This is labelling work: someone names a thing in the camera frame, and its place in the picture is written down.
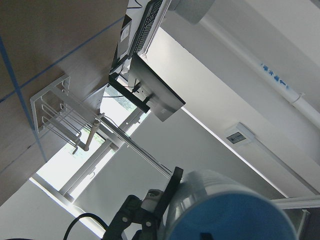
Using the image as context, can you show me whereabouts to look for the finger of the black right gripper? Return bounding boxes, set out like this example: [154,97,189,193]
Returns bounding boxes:
[156,166,184,224]

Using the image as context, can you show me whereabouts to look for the light blue plastic cup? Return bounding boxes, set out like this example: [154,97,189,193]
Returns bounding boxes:
[158,169,298,240]

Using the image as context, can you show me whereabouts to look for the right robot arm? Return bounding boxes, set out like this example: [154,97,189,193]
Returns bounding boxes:
[63,167,184,240]

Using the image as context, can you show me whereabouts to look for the black computer monitor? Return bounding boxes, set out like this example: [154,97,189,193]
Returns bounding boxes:
[108,53,186,122]

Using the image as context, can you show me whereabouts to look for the black keyboard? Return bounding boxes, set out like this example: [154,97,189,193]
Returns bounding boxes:
[129,0,163,58]

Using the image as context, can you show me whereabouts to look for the white wire cup rack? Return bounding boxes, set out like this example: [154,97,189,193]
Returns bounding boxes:
[30,74,104,154]

